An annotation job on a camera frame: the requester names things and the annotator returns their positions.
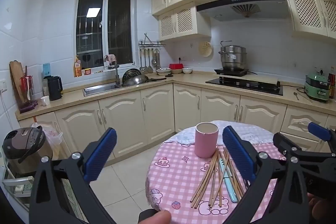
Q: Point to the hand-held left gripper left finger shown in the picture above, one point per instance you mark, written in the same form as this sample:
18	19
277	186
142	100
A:
101	154

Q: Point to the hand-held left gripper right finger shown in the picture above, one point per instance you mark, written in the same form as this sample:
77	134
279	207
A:
239	153

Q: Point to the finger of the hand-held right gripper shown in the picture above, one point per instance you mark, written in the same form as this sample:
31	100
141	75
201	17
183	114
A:
282	141
319	131

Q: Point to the pile of wooden chopsticks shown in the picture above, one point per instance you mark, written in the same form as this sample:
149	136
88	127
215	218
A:
209	169

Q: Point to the pink cup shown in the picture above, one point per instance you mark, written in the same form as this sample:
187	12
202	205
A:
206	145

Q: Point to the light blue knife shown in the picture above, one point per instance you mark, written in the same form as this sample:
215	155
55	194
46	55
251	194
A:
231	192

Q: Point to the person's right hand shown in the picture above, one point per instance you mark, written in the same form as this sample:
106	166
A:
319	207

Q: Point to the person's left hand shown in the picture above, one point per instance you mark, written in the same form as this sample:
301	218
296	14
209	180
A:
158	217

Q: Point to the white fringed cloth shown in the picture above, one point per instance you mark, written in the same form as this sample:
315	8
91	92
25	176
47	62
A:
249	134

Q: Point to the metal spoon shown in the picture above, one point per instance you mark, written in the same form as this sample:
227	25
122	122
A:
295	94

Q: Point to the green electric cooker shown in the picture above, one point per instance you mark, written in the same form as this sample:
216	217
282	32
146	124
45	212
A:
316	87

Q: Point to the dark bottle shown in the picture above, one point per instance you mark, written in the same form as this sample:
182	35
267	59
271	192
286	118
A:
332	87

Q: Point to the white plastic bag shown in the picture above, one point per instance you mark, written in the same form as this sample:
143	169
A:
53	136

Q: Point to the pink checked tablecloth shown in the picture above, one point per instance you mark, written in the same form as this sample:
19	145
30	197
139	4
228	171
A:
178	174

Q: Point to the steel sink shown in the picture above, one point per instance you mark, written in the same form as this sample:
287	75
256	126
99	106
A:
99	88

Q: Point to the black gas stove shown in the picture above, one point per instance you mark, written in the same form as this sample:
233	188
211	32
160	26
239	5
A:
244	87

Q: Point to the cream lower cabinets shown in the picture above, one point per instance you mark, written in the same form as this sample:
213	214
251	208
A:
155	113

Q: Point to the small white cup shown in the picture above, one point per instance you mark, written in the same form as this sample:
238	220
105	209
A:
45	100

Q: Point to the silver rice cooker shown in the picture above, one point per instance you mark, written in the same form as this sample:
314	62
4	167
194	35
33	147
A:
23	145

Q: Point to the black electric kettle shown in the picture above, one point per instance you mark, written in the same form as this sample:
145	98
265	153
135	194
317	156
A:
54	88

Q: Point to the black induction cooker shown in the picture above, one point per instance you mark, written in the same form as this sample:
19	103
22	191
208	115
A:
231	73

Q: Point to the metal faucet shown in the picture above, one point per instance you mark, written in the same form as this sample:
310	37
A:
116	74

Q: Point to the steel wok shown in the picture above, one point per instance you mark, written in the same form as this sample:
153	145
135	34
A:
136	81

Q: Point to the metal colander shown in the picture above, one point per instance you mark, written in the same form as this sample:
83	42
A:
130	73

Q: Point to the orange bottle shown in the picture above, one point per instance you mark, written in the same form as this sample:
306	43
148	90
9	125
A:
77	67

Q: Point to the steel steamer pot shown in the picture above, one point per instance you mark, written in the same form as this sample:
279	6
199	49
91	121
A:
233	58

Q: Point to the round wooden board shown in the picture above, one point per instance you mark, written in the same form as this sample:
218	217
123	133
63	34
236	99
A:
158	79

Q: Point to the pink rag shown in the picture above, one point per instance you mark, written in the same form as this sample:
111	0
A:
112	58

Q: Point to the white bowl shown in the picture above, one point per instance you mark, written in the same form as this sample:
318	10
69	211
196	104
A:
187	70

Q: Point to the blue box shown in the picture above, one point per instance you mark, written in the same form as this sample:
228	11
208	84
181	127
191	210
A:
46	70

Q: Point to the red utensil rack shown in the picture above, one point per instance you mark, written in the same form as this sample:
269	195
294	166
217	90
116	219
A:
26	82

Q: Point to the stack of bowls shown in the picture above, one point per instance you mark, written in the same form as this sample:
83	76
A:
164	71

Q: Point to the red container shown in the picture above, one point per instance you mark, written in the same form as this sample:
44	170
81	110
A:
176	66

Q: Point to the round bamboo tray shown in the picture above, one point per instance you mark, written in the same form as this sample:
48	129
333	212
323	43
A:
205	48

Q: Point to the metal skimmer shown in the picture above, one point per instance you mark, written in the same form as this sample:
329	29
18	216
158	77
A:
155	58

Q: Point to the wooden cutting board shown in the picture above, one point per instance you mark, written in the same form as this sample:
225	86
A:
17	77

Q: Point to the kitchen window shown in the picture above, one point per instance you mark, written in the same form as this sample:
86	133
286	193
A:
118	24

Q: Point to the range hood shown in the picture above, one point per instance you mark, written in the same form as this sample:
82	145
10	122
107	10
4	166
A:
249	6

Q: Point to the white wall outlet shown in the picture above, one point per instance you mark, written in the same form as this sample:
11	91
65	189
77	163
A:
3	85

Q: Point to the wall utensil rack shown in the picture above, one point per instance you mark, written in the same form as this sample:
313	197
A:
151	43

